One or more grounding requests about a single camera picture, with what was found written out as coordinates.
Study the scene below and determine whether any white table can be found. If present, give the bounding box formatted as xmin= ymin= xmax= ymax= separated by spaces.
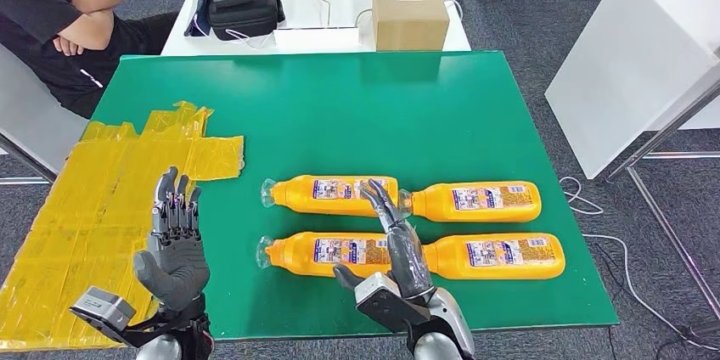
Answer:
xmin=544 ymin=0 xmax=720 ymax=180

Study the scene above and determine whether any white cord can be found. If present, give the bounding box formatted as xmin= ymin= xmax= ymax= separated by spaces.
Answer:
xmin=224 ymin=28 xmax=276 ymax=50

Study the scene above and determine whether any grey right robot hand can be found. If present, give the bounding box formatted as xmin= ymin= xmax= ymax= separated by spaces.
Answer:
xmin=333 ymin=178 xmax=437 ymax=301

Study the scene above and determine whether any silver metal table frame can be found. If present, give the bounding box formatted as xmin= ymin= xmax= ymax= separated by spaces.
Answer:
xmin=605 ymin=76 xmax=720 ymax=319

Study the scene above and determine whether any white floor cable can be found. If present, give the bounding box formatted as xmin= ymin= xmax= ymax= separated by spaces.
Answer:
xmin=560 ymin=175 xmax=720 ymax=353

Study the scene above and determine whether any pale grey side table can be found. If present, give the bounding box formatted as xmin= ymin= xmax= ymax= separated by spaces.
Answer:
xmin=0 ymin=42 xmax=90 ymax=184

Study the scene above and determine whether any black carry bag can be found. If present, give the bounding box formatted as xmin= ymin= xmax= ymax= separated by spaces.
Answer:
xmin=206 ymin=0 xmax=286 ymax=42

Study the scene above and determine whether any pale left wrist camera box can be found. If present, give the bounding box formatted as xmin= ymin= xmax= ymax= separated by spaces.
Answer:
xmin=70 ymin=287 xmax=136 ymax=331

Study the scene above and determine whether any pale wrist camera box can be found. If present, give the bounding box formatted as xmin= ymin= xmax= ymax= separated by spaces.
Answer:
xmin=354 ymin=272 xmax=403 ymax=319
xmin=70 ymin=287 xmax=136 ymax=331

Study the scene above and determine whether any person's left hand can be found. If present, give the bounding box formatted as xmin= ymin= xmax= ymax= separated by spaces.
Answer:
xmin=53 ymin=37 xmax=86 ymax=59

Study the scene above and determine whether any brown cardboard box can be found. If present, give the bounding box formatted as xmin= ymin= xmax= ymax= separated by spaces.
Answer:
xmin=371 ymin=0 xmax=451 ymax=53

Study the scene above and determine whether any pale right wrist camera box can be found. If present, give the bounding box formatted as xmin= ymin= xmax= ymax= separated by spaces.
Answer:
xmin=354 ymin=272 xmax=403 ymax=319

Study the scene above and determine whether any orange bottle clear cap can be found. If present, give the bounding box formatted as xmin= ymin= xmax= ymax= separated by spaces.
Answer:
xmin=260 ymin=175 xmax=399 ymax=219
xmin=255 ymin=231 xmax=395 ymax=281
xmin=419 ymin=232 xmax=567 ymax=282
xmin=397 ymin=180 xmax=543 ymax=224

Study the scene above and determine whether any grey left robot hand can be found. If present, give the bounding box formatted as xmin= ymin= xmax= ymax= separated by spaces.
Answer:
xmin=132 ymin=166 xmax=211 ymax=313

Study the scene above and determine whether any person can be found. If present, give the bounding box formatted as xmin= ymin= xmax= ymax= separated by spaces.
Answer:
xmin=0 ymin=0 xmax=180 ymax=120

